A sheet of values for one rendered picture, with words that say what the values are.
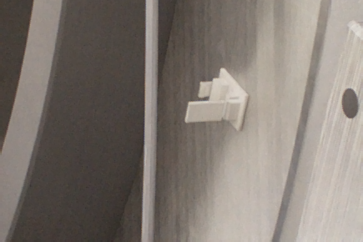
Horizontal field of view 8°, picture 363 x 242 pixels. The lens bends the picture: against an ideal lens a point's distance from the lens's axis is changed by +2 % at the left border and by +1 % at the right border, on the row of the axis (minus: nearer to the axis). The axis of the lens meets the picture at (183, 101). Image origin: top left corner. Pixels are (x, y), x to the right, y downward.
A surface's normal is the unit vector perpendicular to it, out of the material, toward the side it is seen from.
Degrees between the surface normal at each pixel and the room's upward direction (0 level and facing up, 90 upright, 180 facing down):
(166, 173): 90
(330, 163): 90
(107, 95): 119
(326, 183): 90
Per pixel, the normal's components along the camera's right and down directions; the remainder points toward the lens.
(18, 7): 0.39, -0.37
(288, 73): -0.89, 0.06
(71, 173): 0.38, 0.63
